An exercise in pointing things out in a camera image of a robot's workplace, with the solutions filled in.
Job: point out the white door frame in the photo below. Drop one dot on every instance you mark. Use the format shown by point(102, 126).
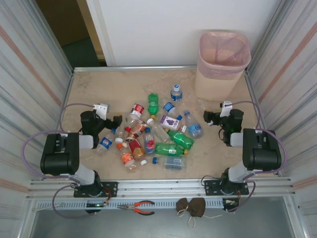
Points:
point(99, 29)

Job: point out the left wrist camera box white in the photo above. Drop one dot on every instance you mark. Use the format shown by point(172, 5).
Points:
point(101, 109)

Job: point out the short water bottle white cap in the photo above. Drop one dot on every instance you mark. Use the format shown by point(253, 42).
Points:
point(176, 95)

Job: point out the copper brown label bottle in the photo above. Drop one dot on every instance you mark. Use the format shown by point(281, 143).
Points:
point(136, 131)

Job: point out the clear bottle deep blue label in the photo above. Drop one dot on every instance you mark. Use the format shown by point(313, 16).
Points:
point(169, 107)

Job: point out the Fiji water bottle blue cap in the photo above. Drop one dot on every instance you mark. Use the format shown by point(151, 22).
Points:
point(149, 143)

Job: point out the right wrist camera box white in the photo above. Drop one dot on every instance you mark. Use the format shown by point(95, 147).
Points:
point(226, 107)

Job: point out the green soda bottle yellow cap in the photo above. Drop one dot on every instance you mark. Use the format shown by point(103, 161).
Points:
point(182, 138)
point(169, 148)
point(153, 105)

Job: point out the small clear bottle white cap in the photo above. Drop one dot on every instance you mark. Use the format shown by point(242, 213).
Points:
point(119, 135)

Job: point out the brown cloth pouch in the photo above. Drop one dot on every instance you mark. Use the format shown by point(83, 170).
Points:
point(182, 204)
point(196, 207)

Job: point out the clear bottle dark label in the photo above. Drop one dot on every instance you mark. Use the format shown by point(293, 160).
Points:
point(173, 162)

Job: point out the Pepsi bottle blue cap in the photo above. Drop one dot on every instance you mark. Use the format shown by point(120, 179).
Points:
point(104, 143)

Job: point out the clear unlabelled bottle white cap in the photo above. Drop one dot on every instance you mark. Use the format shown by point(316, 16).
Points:
point(158, 131)

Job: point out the beige ribbed plastic bin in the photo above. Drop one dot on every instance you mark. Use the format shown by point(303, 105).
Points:
point(213, 86)

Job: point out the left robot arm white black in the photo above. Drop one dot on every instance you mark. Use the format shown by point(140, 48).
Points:
point(59, 153)

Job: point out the clear bottle red cap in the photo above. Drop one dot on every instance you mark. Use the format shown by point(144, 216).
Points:
point(131, 122)

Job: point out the small circuit board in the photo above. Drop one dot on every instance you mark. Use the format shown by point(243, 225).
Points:
point(96, 205)
point(231, 202)

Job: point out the clear bottle light blue label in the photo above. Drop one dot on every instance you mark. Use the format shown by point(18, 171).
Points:
point(194, 128)

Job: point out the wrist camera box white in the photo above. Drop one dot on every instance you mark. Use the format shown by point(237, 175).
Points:
point(101, 109)
point(226, 107)

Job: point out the purple grape juice bottle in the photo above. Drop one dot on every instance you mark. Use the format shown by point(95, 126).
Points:
point(170, 122)

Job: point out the pink plastic bin liner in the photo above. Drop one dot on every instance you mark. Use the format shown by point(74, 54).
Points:
point(223, 44)

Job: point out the red white label bottle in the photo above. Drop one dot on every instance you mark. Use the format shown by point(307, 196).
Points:
point(137, 109)

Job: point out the amber bottle red label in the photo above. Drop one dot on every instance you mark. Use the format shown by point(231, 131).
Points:
point(135, 148)

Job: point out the clear bottle orange cap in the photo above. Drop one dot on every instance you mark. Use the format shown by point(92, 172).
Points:
point(120, 146)

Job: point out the orange label bottle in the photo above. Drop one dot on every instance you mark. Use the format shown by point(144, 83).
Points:
point(127, 158)

